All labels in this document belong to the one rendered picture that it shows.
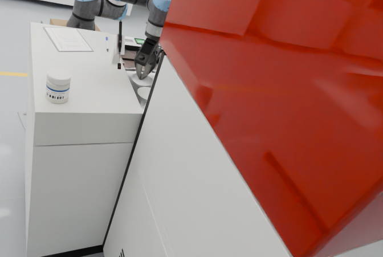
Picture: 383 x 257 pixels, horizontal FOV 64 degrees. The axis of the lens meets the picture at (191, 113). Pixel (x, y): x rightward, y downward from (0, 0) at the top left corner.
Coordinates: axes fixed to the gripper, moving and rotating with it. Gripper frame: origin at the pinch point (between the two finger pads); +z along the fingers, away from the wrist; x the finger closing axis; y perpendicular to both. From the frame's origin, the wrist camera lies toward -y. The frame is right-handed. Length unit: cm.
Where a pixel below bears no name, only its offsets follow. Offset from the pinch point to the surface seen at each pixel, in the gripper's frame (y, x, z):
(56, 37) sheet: 2.5, 40.4, -0.7
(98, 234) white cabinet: -25, -7, 77
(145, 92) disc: 0.9, -3.6, 6.1
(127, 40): 29.4, 18.1, 0.4
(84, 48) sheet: 3.0, 27.4, -0.7
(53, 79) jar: -36.8, 17.0, -9.5
